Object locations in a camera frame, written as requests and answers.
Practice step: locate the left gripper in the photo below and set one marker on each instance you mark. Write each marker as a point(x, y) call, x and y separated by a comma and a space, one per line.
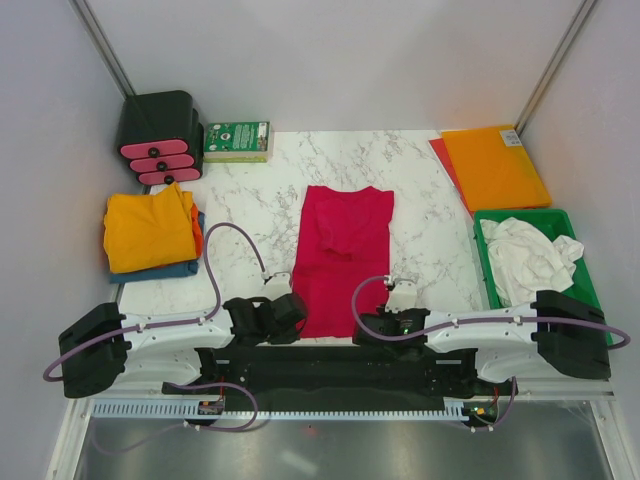
point(286, 338)

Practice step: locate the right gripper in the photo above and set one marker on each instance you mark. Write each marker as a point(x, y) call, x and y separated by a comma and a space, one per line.
point(383, 314)

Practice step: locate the magenta t shirt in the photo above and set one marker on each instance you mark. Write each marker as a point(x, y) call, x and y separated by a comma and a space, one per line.
point(344, 239)

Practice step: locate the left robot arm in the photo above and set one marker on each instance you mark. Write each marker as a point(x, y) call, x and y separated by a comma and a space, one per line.
point(106, 349)

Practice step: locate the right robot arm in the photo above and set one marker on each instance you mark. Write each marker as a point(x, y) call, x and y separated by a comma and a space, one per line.
point(553, 332)

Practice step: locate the blue folded t shirt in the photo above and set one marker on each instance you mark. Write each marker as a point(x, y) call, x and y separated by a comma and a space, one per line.
point(176, 270)

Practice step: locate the orange folded t shirt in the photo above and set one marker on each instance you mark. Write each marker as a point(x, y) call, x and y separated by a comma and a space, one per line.
point(197, 218)

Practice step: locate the white crumpled t shirt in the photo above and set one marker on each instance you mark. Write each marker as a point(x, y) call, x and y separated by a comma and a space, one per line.
point(524, 261)

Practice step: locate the yellow folded t shirt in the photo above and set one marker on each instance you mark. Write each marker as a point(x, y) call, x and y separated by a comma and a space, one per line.
point(146, 231)

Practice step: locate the orange plastic folder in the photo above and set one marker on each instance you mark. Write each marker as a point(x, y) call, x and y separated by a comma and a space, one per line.
point(494, 169)

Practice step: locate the red plastic folder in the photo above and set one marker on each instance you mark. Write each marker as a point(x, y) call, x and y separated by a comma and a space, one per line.
point(439, 147)

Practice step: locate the green white box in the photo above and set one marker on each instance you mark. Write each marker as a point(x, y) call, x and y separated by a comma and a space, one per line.
point(238, 142)

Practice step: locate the black pink drawer organizer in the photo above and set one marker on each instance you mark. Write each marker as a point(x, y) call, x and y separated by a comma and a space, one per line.
point(160, 138)

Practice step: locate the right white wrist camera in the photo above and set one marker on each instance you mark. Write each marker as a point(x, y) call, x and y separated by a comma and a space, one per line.
point(402, 294)

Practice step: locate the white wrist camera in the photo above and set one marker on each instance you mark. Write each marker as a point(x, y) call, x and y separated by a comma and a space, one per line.
point(277, 285)
point(402, 294)

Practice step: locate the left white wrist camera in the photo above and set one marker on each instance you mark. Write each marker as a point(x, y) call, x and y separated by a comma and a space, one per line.
point(277, 285)

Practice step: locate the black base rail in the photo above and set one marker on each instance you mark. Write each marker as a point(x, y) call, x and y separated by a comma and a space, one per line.
point(339, 378)

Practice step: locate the white cable duct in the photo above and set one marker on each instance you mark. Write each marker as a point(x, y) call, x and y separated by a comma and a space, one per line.
point(191, 409)

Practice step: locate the right aluminium corner post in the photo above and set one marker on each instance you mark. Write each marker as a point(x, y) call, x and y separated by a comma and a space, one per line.
point(576, 25)

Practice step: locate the aluminium corner post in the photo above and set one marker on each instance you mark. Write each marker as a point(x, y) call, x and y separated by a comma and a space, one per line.
point(576, 25)
point(96, 32)

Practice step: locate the left aluminium corner post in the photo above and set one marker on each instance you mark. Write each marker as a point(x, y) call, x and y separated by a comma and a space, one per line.
point(96, 32)

